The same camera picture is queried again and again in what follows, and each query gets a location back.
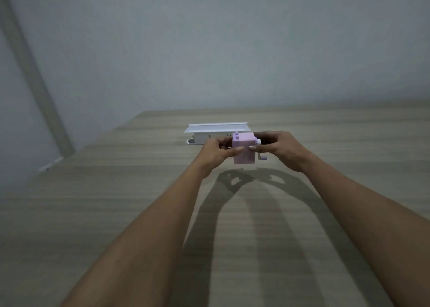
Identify person's right hand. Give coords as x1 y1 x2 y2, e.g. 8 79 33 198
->
249 131 315 173

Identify white open box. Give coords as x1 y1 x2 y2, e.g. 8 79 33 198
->
183 122 251 146

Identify person's left hand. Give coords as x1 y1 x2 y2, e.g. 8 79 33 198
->
194 137 245 178

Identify purple crank pencil sharpener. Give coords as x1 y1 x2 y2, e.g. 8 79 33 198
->
232 132 269 166

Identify person's left forearm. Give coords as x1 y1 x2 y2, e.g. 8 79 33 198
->
60 160 215 307

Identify person's right forearm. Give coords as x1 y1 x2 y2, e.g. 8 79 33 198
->
296 151 430 307

